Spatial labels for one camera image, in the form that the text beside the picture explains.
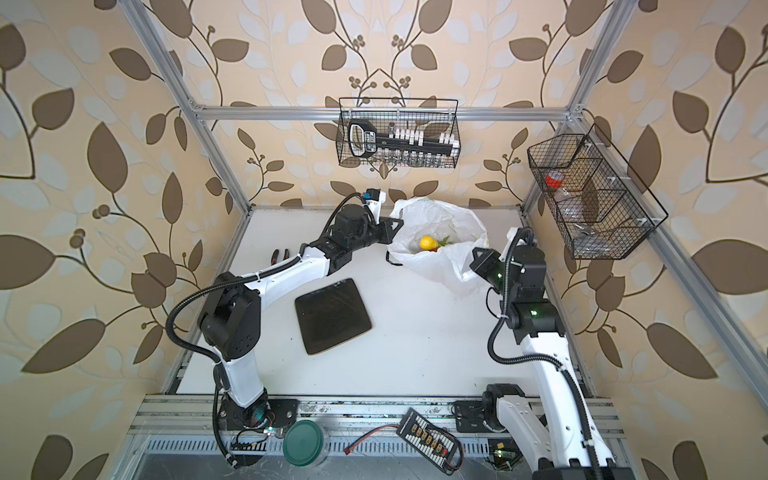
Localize green round lid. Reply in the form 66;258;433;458
282;420;328;468

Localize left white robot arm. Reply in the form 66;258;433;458
165;189;404;428

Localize black tool in basket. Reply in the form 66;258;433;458
346;119;461;159

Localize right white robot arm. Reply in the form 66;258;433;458
470;227;634;479

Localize white plastic bag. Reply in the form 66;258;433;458
388;197;490;296

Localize black charger board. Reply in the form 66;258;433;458
343;407;465;476

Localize side black wire basket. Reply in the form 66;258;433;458
527;124;668;260

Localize rear black wire basket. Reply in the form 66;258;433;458
335;96;462;169

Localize orange handled pliers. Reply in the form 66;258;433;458
270;248;290;265

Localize red capped clear bottle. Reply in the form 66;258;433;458
545;170;572;202

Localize yellow lemon with leafy branch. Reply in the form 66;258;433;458
419;235;450;252

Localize black square tray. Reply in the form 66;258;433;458
294;278;372;355

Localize aluminium frame post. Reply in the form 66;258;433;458
118;0;251;216

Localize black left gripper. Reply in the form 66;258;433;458
345;212;404;252

